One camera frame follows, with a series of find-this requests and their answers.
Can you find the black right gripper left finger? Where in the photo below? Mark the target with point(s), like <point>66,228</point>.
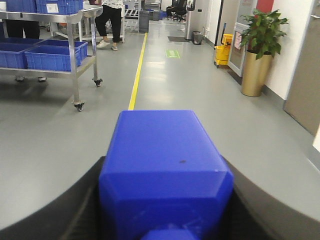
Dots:
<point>74,215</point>

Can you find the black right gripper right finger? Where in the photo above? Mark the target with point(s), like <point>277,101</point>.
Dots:
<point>284,199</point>

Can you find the small blue plastic bin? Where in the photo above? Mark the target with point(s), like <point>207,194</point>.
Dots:
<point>162,172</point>

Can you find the blue crate on cart shelf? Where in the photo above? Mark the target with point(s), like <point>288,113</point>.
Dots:
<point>51,58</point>

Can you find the blue crate cart shelf rear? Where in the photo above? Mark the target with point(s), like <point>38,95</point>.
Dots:
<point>79,45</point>

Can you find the blue crate cart shelf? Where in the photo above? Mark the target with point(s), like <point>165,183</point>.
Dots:
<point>79,45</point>
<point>12,55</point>

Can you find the blue crate cart shelf left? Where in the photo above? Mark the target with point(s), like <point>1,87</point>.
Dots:
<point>12,55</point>

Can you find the yellow mop bucket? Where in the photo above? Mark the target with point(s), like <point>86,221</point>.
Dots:
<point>222,51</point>

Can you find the potted plant gold planter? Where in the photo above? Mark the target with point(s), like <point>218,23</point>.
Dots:
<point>261,41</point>

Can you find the mesh waste bin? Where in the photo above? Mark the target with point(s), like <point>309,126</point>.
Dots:
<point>197,37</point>

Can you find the stainless steel cart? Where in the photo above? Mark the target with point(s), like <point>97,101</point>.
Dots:
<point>90,12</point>

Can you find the person in black trousers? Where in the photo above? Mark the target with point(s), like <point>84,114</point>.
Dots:
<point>112,11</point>

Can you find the blue crate top of cart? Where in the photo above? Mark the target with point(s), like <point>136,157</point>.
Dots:
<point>59,7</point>

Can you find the grey trash container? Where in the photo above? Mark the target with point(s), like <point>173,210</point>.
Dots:
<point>143,21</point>

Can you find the black office chair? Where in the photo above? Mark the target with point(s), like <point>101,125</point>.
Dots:
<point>177,11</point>

